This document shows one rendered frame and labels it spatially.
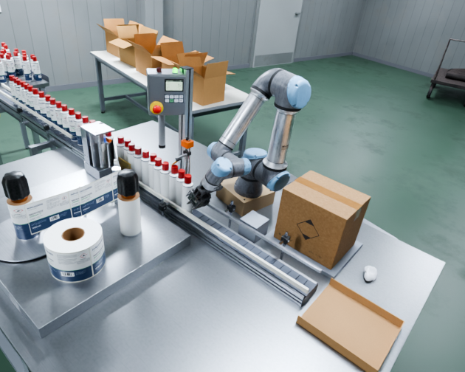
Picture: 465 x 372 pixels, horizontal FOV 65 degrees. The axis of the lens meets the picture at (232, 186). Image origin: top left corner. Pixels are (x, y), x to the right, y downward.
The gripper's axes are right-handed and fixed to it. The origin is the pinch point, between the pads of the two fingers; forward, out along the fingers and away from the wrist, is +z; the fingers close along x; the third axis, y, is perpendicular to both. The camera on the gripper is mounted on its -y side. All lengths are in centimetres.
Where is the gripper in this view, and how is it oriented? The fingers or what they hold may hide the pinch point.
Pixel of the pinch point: (194, 205)
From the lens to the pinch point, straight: 172.4
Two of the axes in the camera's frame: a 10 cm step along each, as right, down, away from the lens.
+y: -6.5, 3.6, -6.8
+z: -4.5, 5.3, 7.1
